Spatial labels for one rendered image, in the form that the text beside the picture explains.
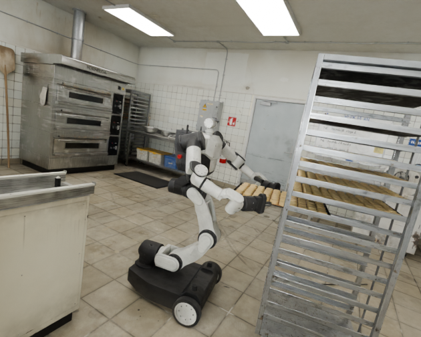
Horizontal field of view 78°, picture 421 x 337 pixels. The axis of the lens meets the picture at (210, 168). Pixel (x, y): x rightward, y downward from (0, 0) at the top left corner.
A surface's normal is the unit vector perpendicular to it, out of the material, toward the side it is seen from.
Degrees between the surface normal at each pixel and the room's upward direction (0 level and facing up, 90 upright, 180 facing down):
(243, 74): 90
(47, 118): 90
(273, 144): 90
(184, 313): 90
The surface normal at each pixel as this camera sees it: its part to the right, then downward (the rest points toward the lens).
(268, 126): -0.48, 0.07
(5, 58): 0.89, 0.09
